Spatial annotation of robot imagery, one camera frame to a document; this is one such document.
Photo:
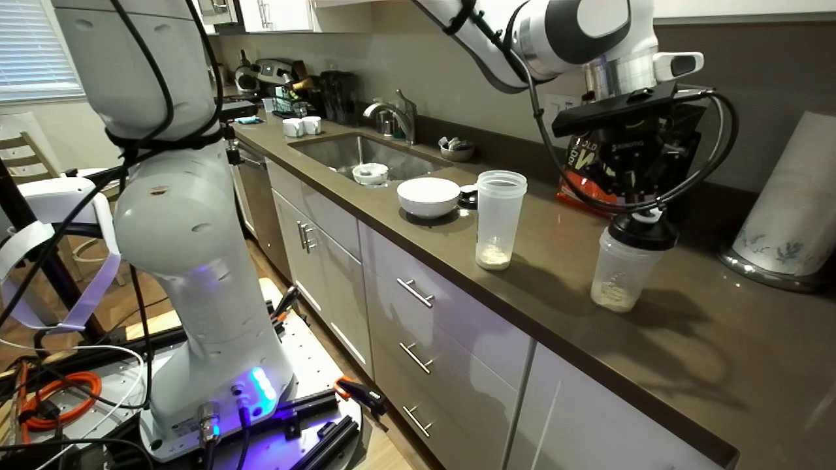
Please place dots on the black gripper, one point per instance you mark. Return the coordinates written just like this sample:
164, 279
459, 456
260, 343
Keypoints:
649, 153

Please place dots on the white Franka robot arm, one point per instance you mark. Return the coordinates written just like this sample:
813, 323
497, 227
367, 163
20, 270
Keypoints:
200, 252

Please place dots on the short clear shaker bottle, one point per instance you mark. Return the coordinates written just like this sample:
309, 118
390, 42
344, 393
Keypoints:
623, 278

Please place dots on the tall clear shaker bottle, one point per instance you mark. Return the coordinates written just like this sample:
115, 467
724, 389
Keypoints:
499, 217

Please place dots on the black red whey protein bag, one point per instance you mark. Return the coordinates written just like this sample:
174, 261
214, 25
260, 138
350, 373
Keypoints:
578, 185

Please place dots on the steel paper towel holder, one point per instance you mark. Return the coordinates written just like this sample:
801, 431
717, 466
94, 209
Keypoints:
767, 272

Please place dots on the white paper towel roll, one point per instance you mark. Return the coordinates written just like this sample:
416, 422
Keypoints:
788, 197

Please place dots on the white black sponge holder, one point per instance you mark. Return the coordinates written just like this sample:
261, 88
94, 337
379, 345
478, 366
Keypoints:
455, 148

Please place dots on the white ceramic bowl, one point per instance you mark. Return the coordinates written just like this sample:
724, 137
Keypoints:
426, 197

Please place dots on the white lower kitchen cabinets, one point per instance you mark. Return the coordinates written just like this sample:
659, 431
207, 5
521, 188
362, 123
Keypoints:
454, 347

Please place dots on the white kitchen cabinets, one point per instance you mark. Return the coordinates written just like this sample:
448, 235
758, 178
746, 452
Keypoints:
454, 347
271, 13

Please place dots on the chrome kitchen faucet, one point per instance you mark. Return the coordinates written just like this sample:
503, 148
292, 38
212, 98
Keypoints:
393, 118

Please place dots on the white cup in sink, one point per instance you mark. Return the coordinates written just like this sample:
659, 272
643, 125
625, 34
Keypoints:
369, 172

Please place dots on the stainless steel sink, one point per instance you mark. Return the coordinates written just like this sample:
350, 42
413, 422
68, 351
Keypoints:
367, 155

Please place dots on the black coffee maker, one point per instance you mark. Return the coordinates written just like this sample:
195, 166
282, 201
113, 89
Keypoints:
339, 94

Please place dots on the white mug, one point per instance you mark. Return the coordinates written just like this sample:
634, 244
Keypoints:
293, 129
311, 125

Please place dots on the silver black countertop appliance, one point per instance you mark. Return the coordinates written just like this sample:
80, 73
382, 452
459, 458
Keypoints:
275, 81

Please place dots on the perforated robot mounting plate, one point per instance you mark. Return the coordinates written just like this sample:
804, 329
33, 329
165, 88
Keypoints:
288, 419

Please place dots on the white upper kitchen cabinets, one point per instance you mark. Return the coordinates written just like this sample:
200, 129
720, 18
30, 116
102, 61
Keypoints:
271, 13

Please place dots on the black tripod leg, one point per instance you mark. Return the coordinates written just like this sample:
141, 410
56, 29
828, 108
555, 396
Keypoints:
42, 252

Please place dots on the white window blinds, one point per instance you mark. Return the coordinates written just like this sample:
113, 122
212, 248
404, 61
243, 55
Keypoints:
36, 54

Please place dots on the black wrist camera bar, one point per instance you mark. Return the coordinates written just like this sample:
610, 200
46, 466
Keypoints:
629, 105

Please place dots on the white frame stand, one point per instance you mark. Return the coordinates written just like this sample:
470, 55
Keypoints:
62, 252

